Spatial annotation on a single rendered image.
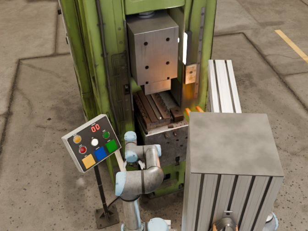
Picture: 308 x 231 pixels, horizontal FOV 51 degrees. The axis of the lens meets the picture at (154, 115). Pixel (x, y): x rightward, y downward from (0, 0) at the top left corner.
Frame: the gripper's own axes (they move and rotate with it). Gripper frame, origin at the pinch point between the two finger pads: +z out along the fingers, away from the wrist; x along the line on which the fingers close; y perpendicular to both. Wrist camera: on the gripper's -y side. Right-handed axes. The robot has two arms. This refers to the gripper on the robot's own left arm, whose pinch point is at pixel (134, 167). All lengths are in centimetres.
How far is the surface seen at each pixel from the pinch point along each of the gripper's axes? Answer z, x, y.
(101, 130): -19.5, -23.9, -16.2
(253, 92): 93, 132, -210
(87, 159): -9.1, -31.4, 2.2
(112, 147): -6.7, -16.5, -12.1
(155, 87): -39, 13, -43
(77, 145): -19.8, -37.6, -1.3
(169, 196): 93, 25, -39
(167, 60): -59, 21, -46
